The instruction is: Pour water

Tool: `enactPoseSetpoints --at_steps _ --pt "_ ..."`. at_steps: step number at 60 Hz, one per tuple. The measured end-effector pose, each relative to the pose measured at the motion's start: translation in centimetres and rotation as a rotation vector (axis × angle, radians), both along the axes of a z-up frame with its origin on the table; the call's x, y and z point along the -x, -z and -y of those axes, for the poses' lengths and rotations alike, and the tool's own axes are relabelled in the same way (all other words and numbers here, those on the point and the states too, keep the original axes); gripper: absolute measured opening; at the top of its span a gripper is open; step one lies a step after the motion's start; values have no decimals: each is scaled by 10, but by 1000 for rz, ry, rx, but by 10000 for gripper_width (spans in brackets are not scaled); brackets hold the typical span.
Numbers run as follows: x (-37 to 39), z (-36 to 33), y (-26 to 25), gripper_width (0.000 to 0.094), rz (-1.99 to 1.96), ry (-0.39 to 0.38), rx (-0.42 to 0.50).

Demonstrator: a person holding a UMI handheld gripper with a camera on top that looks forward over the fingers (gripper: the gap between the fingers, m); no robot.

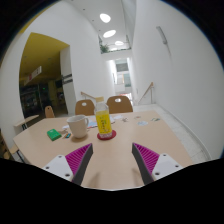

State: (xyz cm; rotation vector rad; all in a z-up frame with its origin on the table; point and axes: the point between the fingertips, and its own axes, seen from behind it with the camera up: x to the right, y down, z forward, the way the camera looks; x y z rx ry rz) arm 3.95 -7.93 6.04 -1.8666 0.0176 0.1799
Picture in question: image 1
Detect small side table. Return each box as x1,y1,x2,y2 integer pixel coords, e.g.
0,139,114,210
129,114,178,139
13,114,40,132

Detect wooden stair handrail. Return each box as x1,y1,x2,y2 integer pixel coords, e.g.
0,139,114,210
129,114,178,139
79,91,105,103
137,81,155,105

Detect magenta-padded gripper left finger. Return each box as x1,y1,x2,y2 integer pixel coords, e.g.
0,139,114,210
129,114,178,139
42,142,94,186

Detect small green box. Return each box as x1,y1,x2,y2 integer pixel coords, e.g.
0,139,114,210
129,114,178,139
46,128,63,142

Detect dark shop shelf unit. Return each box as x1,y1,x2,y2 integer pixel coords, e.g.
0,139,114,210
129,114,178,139
19,81,64,118

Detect hanging white sign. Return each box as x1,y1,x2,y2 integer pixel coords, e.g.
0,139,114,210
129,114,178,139
23,65,43,86

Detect wooden chair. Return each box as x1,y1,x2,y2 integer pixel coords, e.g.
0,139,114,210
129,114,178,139
44,105,56,119
0,129,24,163
74,98,96,117
106,95,134,115

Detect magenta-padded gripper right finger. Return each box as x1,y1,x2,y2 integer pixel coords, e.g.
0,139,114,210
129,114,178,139
131,142,184,186

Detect flat round red coaster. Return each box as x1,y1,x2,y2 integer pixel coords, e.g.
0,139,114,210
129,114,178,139
96,129,117,141

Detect beige mug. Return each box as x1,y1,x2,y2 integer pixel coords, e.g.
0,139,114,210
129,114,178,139
66,114,90,139

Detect oval ceiling lights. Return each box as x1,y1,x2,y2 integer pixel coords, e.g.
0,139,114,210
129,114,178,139
99,13,125,47

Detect clear bottle with yellow drink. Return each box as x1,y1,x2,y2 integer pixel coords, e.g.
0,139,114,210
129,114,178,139
93,101,114,139

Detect green potted plant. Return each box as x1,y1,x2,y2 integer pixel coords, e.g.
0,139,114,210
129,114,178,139
99,43,110,54

